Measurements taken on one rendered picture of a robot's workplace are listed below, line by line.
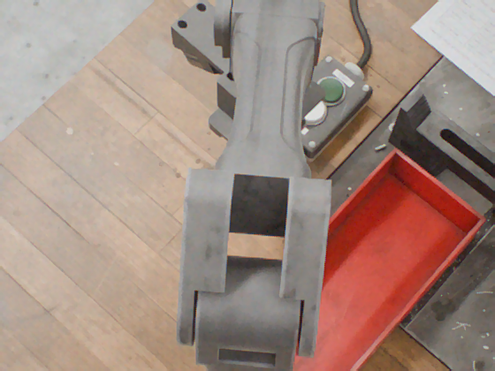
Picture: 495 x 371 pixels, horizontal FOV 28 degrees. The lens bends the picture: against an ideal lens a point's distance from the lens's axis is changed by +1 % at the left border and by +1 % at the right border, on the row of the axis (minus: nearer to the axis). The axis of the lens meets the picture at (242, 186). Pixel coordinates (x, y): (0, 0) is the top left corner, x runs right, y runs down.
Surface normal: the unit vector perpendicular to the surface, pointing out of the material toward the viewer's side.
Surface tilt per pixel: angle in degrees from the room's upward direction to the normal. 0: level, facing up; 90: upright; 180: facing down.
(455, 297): 0
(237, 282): 11
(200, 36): 1
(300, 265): 39
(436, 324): 0
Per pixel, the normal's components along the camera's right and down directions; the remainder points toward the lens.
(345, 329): 0.00, -0.36
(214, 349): -0.08, 0.81
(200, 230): -0.05, 0.30
